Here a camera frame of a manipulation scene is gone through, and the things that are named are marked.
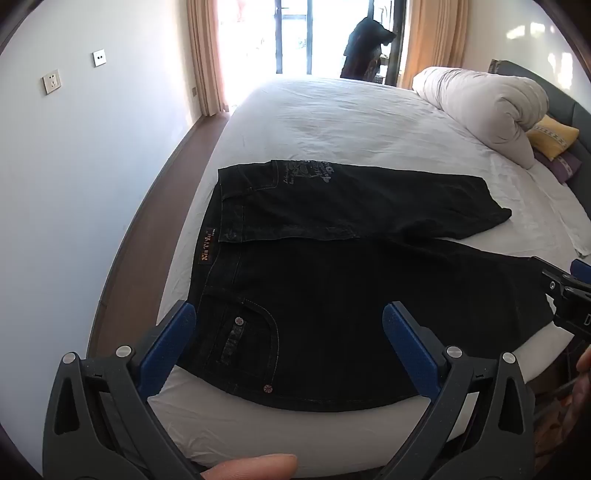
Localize rolled white duvet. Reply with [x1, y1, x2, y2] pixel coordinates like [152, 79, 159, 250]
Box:
[412, 67, 552, 171]

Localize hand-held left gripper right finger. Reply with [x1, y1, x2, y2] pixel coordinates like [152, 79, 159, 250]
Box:
[369, 301, 536, 480]

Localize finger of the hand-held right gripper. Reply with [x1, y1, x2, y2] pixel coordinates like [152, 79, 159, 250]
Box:
[541, 259, 591, 303]

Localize glass sliding door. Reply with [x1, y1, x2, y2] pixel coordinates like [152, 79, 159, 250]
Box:
[217, 0, 409, 86]

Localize purple pillow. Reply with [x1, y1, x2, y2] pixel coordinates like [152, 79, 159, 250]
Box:
[533, 150, 583, 185]

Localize person's right hand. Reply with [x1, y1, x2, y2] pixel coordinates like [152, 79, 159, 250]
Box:
[575, 346, 591, 402]

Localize person's left hand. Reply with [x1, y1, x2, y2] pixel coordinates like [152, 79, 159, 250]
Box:
[199, 453, 298, 480]

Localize dark clothing on rack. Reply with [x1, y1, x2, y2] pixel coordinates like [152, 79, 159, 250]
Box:
[340, 17, 397, 81]

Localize beige curtain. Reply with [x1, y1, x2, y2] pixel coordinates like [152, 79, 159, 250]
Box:
[187, 0, 232, 116]
[399, 0, 469, 90]

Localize black denim pants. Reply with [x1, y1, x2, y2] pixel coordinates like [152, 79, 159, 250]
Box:
[173, 159, 555, 412]

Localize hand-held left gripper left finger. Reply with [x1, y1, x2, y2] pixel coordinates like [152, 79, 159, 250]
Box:
[44, 300, 204, 480]

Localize grey upholstered headboard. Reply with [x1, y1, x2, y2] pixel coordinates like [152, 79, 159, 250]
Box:
[489, 59, 591, 204]

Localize yellow patterned pillow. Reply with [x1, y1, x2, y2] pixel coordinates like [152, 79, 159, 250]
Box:
[526, 115, 580, 161]

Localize bed with white sheet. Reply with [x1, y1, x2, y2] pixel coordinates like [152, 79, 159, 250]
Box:
[148, 76, 591, 467]

